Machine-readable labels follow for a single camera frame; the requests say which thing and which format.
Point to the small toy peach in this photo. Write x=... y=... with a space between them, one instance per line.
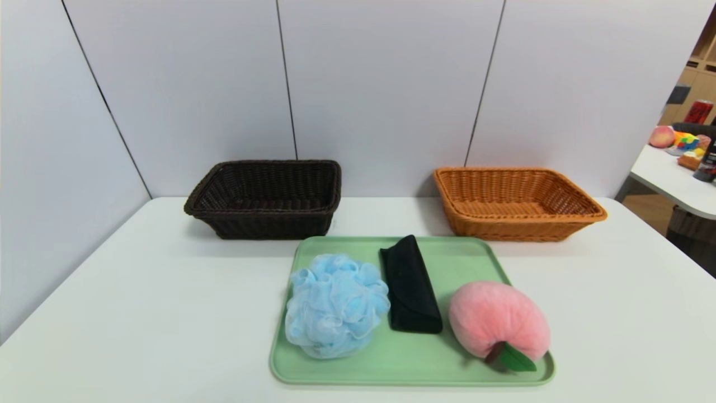
x=662 y=137

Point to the black bowl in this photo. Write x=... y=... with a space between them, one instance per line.
x=696 y=127

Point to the blue mesh bath loofah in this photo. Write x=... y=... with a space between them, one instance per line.
x=335 y=305

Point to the black bottle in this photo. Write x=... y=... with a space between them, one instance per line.
x=707 y=165

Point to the wooden shelf unit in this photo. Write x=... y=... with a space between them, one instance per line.
x=702 y=78

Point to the black glasses case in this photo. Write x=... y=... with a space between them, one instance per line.
x=411 y=291

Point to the orange wicker basket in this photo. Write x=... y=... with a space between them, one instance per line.
x=503 y=226

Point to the green plastic tray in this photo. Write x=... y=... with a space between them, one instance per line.
x=403 y=358

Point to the red soda can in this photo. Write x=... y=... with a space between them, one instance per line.
x=698 y=112

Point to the dark brown wicker basket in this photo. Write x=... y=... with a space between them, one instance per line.
x=268 y=224

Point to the pink plush peach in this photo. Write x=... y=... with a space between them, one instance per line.
x=492 y=319

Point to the white side table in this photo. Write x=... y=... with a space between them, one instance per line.
x=665 y=179

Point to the colourful cube toy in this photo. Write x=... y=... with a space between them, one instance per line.
x=687 y=141

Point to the dark wicker stool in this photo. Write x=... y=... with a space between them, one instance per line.
x=693 y=229

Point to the pink bun toy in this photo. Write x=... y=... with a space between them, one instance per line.
x=703 y=141

